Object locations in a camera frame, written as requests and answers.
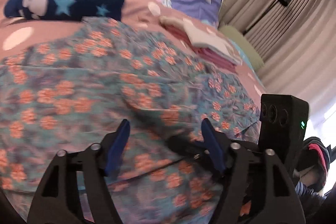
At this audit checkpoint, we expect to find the floral teal shirt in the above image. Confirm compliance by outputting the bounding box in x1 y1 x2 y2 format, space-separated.
0 16 262 224

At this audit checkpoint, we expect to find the dark clothes pile pink trim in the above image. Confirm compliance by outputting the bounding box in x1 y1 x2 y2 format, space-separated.
293 136 331 196

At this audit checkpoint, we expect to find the green pillow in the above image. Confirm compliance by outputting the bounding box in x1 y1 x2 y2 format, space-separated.
218 25 264 71

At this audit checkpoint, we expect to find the folded pink cloth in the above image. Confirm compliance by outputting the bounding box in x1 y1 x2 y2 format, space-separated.
163 26 236 73

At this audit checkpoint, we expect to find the beige curtain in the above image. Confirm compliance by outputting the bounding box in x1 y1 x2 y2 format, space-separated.
220 0 335 116

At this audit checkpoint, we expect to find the black floor lamp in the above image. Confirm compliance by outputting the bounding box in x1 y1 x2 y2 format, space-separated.
243 0 293 36

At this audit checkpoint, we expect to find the pink polka dot blanket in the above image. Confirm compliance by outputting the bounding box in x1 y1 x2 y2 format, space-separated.
0 0 267 222

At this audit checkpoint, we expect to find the navy star fleece garment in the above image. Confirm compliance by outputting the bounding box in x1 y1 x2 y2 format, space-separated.
4 0 125 21

